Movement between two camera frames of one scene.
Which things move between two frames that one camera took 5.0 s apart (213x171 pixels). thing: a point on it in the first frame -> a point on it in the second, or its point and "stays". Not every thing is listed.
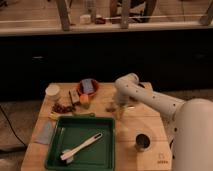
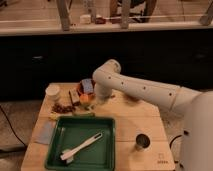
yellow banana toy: [53, 116] stays
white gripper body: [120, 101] -> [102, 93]
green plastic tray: [74, 130] stays
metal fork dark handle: [119, 108] -> [89, 107]
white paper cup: [52, 92] stays
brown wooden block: [74, 95] stays
